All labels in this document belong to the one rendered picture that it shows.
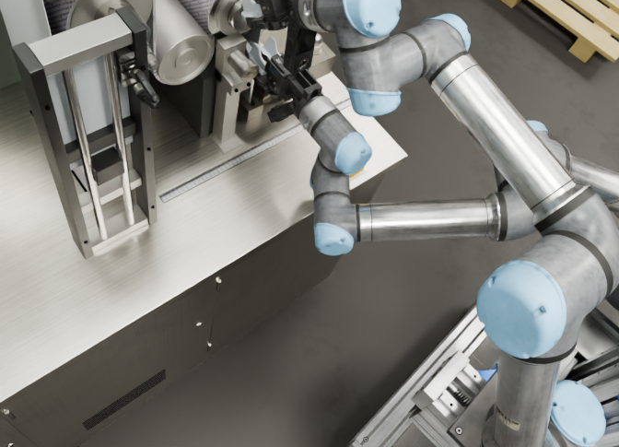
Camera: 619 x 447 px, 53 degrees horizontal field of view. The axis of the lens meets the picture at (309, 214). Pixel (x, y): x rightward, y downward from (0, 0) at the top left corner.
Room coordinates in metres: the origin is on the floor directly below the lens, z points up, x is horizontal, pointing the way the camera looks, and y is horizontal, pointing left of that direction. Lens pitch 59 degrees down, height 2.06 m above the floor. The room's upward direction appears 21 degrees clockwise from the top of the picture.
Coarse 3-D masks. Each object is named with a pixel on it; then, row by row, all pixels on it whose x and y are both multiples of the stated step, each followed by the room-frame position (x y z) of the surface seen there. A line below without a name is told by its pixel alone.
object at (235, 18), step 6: (240, 0) 0.83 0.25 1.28; (234, 6) 0.82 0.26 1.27; (240, 6) 0.82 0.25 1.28; (228, 12) 0.82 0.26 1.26; (234, 12) 0.81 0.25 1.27; (240, 12) 0.82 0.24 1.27; (228, 18) 0.81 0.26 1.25; (234, 18) 0.81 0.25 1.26; (240, 18) 0.82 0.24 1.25; (234, 24) 0.81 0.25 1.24; (240, 24) 0.82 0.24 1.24; (246, 24) 0.84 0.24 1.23; (240, 30) 0.83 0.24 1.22
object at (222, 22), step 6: (228, 0) 0.81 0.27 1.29; (234, 0) 0.82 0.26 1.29; (222, 6) 0.81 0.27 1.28; (228, 6) 0.81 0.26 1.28; (222, 12) 0.80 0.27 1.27; (216, 18) 0.80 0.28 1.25; (222, 18) 0.80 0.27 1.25; (222, 24) 0.80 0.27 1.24; (228, 24) 0.82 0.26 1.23; (222, 30) 0.81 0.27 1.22; (228, 30) 0.82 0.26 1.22; (234, 30) 0.83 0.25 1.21; (246, 30) 0.85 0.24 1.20
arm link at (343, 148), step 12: (324, 120) 0.76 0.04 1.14; (336, 120) 0.77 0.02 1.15; (312, 132) 0.75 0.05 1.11; (324, 132) 0.74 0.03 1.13; (336, 132) 0.74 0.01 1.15; (348, 132) 0.75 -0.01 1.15; (324, 144) 0.73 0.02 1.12; (336, 144) 0.72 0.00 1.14; (348, 144) 0.73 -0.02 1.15; (360, 144) 0.73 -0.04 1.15; (324, 156) 0.72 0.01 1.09; (336, 156) 0.71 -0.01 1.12; (348, 156) 0.71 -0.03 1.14; (360, 156) 0.71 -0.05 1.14; (336, 168) 0.71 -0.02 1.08; (348, 168) 0.69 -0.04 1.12; (360, 168) 0.73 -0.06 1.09
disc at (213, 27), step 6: (216, 0) 0.80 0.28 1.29; (222, 0) 0.81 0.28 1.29; (216, 6) 0.80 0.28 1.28; (210, 12) 0.79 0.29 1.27; (216, 12) 0.80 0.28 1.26; (210, 18) 0.79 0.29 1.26; (210, 24) 0.79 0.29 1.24; (216, 24) 0.80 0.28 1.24; (210, 30) 0.79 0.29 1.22; (216, 30) 0.80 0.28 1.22; (216, 36) 0.80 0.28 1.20; (222, 36) 0.82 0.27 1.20
